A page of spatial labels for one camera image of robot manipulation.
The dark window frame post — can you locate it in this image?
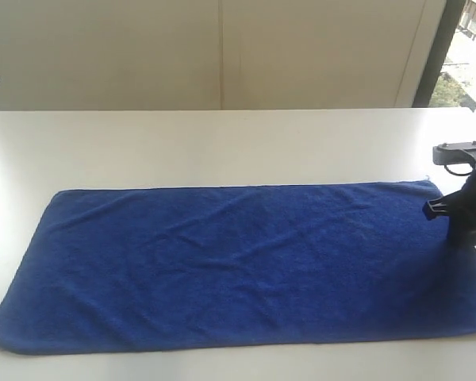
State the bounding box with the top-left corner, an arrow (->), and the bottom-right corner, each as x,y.
412,0 -> 466,108

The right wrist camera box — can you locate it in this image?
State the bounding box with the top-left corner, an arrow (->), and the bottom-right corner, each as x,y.
432,140 -> 476,170

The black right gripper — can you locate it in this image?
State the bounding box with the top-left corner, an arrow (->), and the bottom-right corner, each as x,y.
422,169 -> 476,247

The blue microfiber towel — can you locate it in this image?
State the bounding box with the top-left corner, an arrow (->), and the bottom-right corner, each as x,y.
0,181 -> 476,355

